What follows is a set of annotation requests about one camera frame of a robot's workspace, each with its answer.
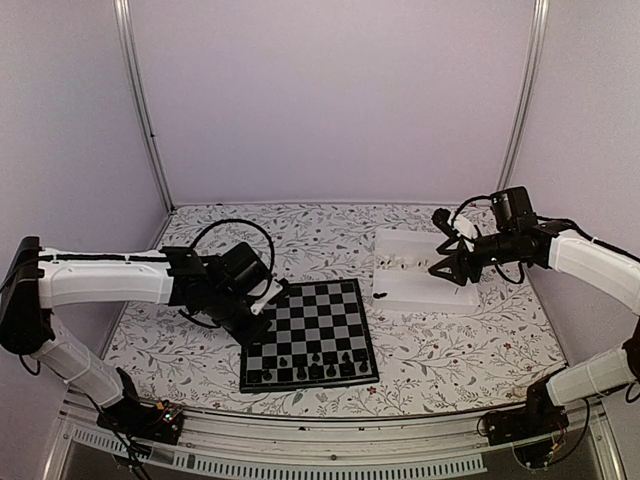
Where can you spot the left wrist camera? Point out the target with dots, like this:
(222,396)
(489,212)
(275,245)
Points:
(265,292)

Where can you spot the left aluminium frame post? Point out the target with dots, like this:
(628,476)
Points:
(124,24)

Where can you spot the black white chessboard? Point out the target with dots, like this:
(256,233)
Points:
(327,317)

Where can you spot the black rook corner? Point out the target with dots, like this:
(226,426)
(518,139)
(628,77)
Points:
(254,376)

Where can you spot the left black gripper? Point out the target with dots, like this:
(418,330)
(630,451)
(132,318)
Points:
(258,330)

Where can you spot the floral patterned table mat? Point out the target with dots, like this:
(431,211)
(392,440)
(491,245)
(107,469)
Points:
(428,362)

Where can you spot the white plastic tray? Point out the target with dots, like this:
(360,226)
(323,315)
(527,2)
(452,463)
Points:
(401,262)

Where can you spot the right aluminium frame post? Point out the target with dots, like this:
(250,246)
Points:
(531,69)

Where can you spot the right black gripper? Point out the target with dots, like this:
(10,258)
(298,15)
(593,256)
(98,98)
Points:
(457,261)

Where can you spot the aluminium frame post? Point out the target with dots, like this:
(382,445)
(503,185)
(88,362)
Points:
(124,24)
(531,69)

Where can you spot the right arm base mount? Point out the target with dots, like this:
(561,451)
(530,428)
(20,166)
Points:
(537,431)

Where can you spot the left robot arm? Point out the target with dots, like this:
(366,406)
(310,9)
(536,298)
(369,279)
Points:
(39,280)

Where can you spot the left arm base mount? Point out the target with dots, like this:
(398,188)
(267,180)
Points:
(162,422)

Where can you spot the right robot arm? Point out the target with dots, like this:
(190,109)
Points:
(604,277)

